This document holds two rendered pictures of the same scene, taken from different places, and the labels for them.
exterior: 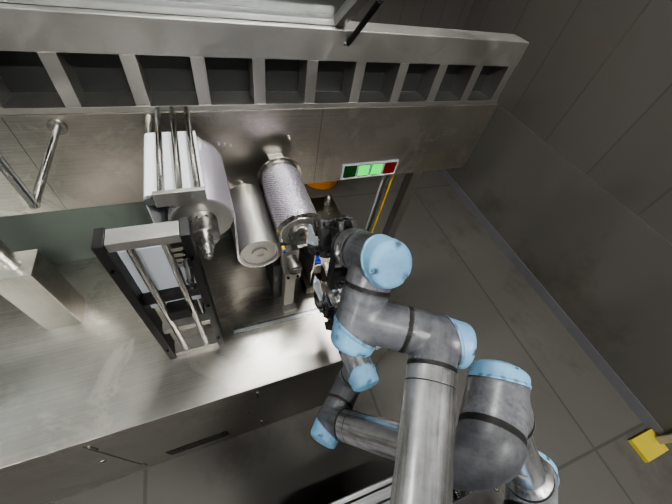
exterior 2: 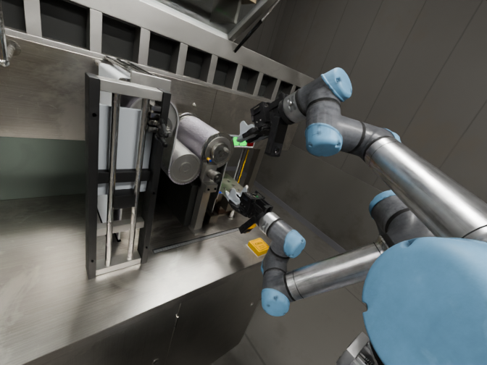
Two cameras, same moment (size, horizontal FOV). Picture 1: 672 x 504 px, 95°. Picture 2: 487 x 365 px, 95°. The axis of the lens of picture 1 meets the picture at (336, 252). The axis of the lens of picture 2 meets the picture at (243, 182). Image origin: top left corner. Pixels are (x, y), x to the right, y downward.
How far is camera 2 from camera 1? 0.50 m
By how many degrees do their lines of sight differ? 29
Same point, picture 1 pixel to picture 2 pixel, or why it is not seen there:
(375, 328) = (343, 122)
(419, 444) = (417, 163)
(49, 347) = not seen: outside the picture
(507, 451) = not seen: hidden behind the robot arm
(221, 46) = (163, 27)
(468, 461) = (417, 234)
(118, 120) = (71, 57)
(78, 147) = (22, 72)
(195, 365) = (119, 282)
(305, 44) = (212, 43)
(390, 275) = (346, 85)
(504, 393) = not seen: hidden behind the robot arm
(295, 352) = (214, 262)
